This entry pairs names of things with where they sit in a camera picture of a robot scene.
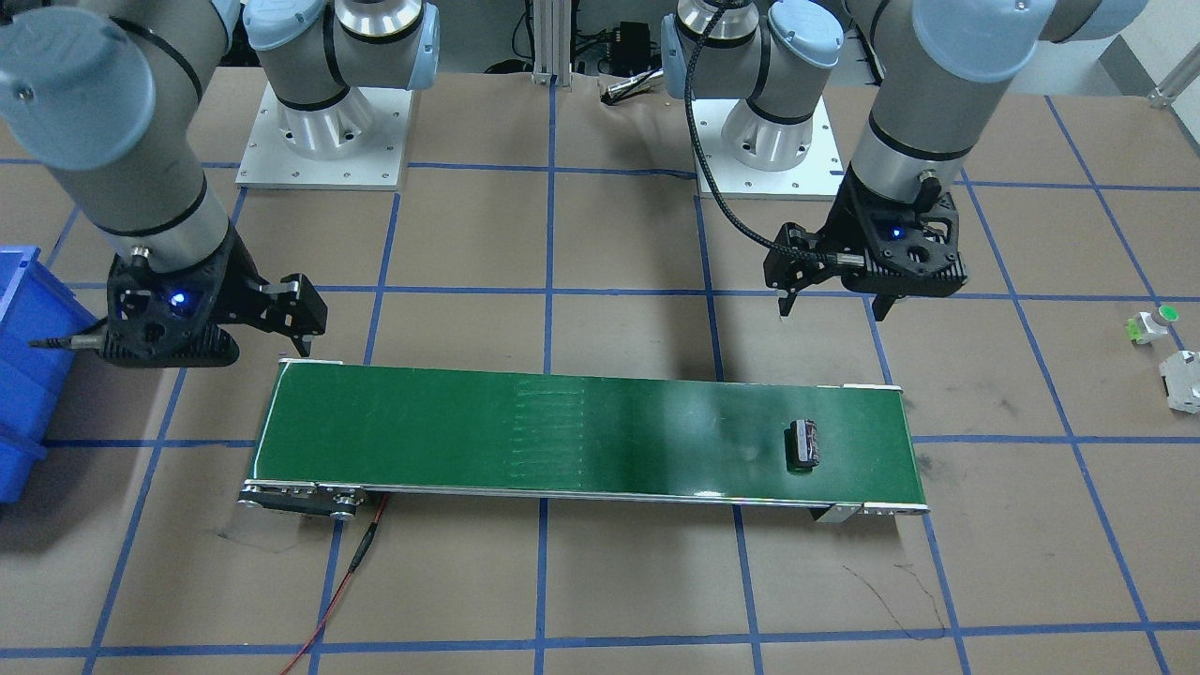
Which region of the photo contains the aluminium frame post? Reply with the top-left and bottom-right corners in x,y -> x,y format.
532,0 -> 574,88

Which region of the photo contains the black braided cable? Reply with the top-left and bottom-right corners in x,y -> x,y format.
682,5 -> 845,268

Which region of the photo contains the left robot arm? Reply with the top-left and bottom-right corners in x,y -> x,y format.
661,1 -> 1145,319

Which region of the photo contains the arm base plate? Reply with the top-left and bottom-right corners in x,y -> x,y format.
235,86 -> 413,191
692,95 -> 844,201

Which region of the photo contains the green conveyor belt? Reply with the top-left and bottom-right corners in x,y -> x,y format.
239,359 -> 929,522

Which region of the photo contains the red black wire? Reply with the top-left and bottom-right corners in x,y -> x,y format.
280,494 -> 390,675

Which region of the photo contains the black cylindrical capacitor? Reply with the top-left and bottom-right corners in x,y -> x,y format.
784,419 -> 821,472

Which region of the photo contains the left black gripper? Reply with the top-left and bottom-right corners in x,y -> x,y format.
764,171 -> 968,322

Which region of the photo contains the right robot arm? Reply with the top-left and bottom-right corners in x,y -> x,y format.
2,1 -> 439,368

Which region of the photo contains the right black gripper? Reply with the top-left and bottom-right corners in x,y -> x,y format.
74,229 -> 328,368

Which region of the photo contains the blue plastic bin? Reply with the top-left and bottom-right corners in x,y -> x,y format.
1,245 -> 94,503

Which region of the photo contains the green push button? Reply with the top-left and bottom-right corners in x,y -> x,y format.
1124,305 -> 1178,346

